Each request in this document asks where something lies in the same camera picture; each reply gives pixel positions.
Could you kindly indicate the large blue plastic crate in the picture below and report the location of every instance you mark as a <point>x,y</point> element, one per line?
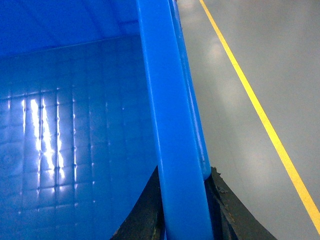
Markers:
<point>94,95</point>

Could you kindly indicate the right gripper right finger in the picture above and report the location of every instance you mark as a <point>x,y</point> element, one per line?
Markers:
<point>230,219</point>

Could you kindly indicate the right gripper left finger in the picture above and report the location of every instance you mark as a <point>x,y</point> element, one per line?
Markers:
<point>146,219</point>

